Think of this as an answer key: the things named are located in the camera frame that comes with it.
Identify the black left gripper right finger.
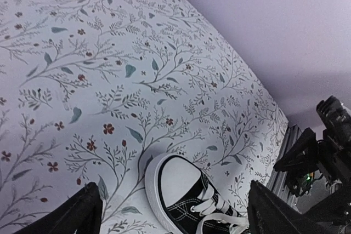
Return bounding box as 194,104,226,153
247,180,329,234

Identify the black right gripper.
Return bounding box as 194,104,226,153
274,128,350,185

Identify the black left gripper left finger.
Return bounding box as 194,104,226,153
16,182,103,234

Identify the black white canvas sneaker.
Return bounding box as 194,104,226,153
144,153,250,234

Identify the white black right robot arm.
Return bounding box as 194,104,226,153
274,128,350,225

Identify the floral patterned table mat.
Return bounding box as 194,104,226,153
1,0,288,233

